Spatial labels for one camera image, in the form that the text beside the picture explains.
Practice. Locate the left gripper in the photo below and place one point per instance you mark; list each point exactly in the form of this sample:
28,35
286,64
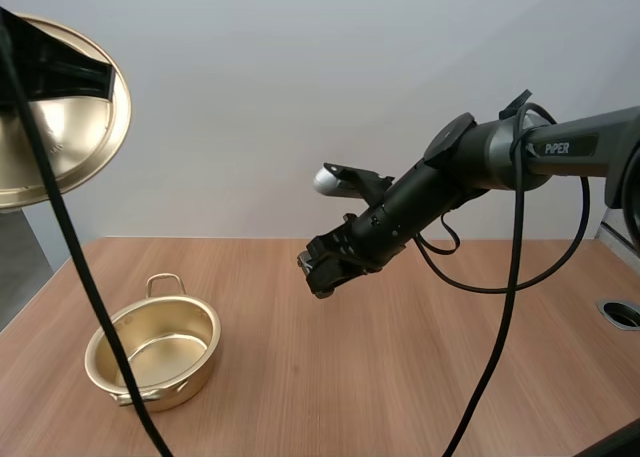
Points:
55,67

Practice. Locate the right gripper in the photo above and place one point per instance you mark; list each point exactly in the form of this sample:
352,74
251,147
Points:
400,207

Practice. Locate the gold pot lid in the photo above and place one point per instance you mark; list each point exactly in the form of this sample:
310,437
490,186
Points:
75,137

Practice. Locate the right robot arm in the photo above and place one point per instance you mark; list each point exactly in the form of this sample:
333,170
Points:
565,149

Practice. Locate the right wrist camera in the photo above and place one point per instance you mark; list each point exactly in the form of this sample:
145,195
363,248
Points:
345,181

